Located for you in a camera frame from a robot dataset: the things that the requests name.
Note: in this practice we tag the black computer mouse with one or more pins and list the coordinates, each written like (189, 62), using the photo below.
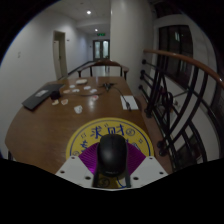
(111, 155)

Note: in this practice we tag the black closed laptop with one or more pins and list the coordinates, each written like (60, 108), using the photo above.
(40, 96)

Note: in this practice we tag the flat white rectangular device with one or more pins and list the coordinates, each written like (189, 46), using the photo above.
(131, 100)

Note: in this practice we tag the round yellow mouse pad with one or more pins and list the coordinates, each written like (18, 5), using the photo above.
(110, 126)

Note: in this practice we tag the small orange white sticker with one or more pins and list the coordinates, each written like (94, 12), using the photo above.
(64, 101)

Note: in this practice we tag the white wall switch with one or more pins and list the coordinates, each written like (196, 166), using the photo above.
(19, 54)

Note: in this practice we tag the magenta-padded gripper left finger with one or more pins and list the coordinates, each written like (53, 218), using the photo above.
(78, 166)

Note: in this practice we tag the black railing with wooden handrail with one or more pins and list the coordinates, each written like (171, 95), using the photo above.
(186, 60)

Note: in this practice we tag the wooden side door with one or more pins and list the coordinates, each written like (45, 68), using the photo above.
(59, 55)

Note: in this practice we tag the small beige sticker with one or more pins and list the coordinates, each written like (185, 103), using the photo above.
(55, 102)

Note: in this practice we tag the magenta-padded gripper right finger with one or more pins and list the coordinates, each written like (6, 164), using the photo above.
(145, 166)

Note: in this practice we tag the dark window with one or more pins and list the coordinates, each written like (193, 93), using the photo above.
(175, 50)

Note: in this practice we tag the curved wooden chair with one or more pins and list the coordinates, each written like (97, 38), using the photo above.
(103, 63)

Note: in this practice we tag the small beige packet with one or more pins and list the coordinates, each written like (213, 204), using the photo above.
(81, 81)

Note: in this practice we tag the green exit sign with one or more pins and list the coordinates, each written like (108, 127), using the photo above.
(101, 34)

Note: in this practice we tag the glass double door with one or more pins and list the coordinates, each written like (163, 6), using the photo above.
(101, 50)

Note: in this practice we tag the small red white sticker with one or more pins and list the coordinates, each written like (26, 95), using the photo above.
(95, 97)

